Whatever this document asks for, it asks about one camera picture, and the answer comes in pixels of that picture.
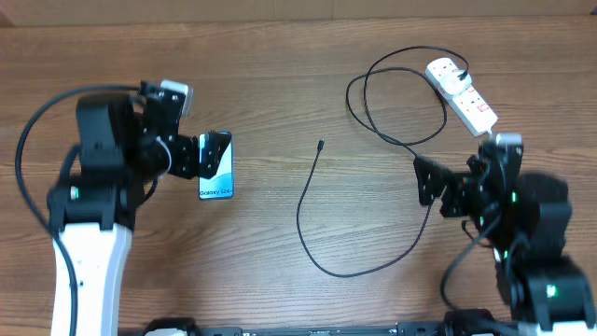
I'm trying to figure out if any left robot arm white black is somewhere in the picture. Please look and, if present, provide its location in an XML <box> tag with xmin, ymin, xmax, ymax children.
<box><xmin>15</xmin><ymin>79</ymin><xmax>199</xmax><ymax>335</ymax></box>

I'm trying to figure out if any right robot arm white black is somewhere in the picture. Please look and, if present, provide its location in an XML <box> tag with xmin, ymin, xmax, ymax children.
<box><xmin>413</xmin><ymin>137</ymin><xmax>596</xmax><ymax>335</ymax></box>

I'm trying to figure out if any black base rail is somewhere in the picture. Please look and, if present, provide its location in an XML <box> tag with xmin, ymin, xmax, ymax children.
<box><xmin>118</xmin><ymin>317</ymin><xmax>528</xmax><ymax>336</ymax></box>

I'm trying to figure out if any Samsung Galaxy smartphone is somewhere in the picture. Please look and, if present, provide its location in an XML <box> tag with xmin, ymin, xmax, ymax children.
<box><xmin>199</xmin><ymin>132</ymin><xmax>234</xmax><ymax>201</ymax></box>

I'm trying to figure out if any white power strip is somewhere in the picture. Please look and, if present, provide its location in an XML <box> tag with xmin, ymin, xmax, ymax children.
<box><xmin>425</xmin><ymin>58</ymin><xmax>498</xmax><ymax>136</ymax></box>

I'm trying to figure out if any white charger plug adapter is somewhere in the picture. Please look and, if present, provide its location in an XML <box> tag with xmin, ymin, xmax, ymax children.
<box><xmin>439</xmin><ymin>71</ymin><xmax>472</xmax><ymax>96</ymax></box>

